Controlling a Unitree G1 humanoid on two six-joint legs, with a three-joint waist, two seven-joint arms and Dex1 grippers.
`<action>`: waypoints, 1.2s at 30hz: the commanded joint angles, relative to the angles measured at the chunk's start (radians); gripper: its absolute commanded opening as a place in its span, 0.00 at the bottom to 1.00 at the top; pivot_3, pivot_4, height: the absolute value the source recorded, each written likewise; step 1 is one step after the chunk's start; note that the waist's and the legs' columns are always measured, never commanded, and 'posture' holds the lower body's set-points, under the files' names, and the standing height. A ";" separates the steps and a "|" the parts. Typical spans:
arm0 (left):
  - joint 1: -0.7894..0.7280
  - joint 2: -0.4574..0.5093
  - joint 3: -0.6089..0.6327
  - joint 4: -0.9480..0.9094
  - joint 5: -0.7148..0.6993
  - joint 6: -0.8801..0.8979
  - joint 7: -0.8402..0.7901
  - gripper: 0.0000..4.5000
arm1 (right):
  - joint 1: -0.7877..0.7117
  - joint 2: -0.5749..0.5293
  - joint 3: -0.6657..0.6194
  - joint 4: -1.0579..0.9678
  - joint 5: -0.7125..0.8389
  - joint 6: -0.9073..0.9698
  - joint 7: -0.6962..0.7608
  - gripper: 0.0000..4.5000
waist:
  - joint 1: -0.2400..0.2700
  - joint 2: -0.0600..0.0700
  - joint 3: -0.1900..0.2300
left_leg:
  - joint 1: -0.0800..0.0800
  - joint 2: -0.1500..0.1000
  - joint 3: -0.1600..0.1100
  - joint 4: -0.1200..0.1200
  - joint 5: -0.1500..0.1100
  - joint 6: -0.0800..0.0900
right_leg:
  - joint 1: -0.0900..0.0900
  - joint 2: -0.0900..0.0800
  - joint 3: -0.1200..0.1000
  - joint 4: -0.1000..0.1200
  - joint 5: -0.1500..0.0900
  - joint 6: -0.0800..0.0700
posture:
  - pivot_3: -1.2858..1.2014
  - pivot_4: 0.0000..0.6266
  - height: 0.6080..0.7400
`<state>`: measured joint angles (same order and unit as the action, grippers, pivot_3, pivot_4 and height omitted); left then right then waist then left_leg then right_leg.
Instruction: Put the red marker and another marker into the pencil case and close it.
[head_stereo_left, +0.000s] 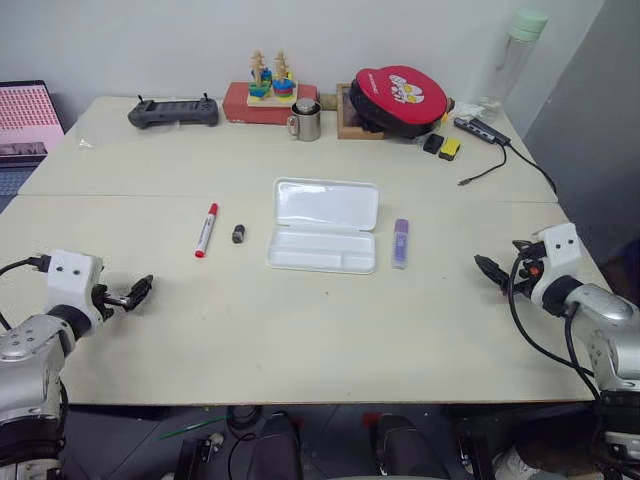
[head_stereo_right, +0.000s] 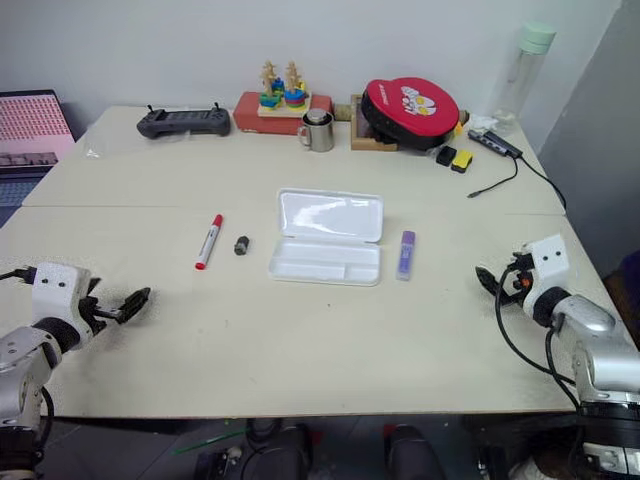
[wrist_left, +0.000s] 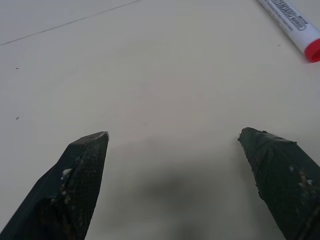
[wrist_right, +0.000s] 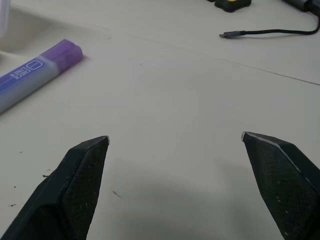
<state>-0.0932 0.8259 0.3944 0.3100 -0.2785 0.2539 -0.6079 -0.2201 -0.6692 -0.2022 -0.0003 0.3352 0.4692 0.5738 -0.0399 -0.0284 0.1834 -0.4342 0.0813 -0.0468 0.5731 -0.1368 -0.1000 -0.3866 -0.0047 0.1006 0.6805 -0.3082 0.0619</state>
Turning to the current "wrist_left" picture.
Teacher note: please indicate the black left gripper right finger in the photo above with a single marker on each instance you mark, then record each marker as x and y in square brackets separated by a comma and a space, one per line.
[287, 185]

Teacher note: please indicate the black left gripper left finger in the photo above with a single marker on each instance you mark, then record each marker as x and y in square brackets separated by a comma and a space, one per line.
[75, 190]

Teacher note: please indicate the white whiteboard marker red cap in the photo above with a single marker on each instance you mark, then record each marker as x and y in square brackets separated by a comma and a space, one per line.
[290, 25]

